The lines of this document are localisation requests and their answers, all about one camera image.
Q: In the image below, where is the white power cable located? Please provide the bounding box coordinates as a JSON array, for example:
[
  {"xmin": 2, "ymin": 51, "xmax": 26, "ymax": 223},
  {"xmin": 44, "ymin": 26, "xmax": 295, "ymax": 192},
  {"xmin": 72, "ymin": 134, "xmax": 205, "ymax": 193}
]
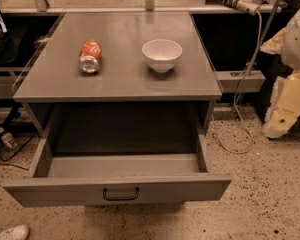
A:
[{"xmin": 211, "ymin": 10, "xmax": 264, "ymax": 155}]

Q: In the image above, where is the white sneaker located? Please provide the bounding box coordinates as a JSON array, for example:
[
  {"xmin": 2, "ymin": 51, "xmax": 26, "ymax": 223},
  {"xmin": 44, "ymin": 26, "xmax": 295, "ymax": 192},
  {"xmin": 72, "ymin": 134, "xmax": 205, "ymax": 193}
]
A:
[{"xmin": 0, "ymin": 224, "xmax": 29, "ymax": 240}]

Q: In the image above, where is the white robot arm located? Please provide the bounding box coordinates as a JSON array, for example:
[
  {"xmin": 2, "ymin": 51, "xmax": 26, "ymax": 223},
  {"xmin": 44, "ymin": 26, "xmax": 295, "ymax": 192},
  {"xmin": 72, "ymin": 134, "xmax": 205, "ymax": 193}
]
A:
[{"xmin": 260, "ymin": 9, "xmax": 300, "ymax": 139}]

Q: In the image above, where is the white ceramic bowl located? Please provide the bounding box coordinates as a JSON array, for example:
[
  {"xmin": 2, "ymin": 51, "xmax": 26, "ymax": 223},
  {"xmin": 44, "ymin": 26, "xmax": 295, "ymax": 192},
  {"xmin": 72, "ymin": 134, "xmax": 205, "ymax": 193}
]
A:
[{"xmin": 142, "ymin": 39, "xmax": 183, "ymax": 73}]

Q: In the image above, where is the grey top drawer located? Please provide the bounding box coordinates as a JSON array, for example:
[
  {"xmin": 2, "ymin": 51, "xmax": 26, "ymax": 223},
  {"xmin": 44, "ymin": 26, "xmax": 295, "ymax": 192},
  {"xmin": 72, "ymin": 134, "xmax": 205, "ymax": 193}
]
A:
[{"xmin": 3, "ymin": 103, "xmax": 231, "ymax": 207}]

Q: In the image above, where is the small plastic bottle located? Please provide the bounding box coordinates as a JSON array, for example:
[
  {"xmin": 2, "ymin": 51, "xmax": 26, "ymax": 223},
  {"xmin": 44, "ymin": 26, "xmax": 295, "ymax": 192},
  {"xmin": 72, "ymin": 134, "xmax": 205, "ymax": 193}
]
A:
[{"xmin": 0, "ymin": 127, "xmax": 17, "ymax": 149}]

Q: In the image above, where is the grey metal drawer cabinet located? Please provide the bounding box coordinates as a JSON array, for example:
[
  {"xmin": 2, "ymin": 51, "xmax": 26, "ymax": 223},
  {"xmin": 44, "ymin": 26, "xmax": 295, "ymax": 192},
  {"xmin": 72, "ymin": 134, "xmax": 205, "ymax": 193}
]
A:
[{"xmin": 12, "ymin": 11, "xmax": 223, "ymax": 136}]

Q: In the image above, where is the black floor cable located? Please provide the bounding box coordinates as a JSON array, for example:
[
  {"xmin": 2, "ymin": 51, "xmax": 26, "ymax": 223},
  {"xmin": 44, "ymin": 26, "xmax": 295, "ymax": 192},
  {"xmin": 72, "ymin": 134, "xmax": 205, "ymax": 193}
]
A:
[{"xmin": 0, "ymin": 134, "xmax": 36, "ymax": 172}]

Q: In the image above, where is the orange soda can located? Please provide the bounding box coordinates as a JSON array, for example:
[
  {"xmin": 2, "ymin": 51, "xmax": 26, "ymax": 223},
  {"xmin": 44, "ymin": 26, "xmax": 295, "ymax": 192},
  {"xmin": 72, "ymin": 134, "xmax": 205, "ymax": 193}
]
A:
[{"xmin": 79, "ymin": 40, "xmax": 102, "ymax": 73}]

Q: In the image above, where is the yellow foam covered gripper finger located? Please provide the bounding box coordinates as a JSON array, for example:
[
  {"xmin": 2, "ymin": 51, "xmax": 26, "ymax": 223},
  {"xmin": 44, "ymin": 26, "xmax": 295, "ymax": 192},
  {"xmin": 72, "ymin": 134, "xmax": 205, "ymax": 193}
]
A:
[{"xmin": 263, "ymin": 70, "xmax": 300, "ymax": 139}]

